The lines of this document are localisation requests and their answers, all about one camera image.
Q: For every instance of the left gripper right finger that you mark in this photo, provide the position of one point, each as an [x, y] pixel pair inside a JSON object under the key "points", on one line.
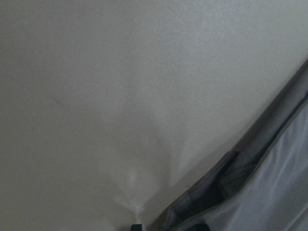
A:
{"points": [[199, 227]]}

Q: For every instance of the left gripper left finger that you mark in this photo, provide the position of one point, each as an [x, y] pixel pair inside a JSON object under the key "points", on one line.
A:
{"points": [[136, 227]]}

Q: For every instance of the brown t-shirt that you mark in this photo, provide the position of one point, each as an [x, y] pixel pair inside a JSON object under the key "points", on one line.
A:
{"points": [[262, 185]]}

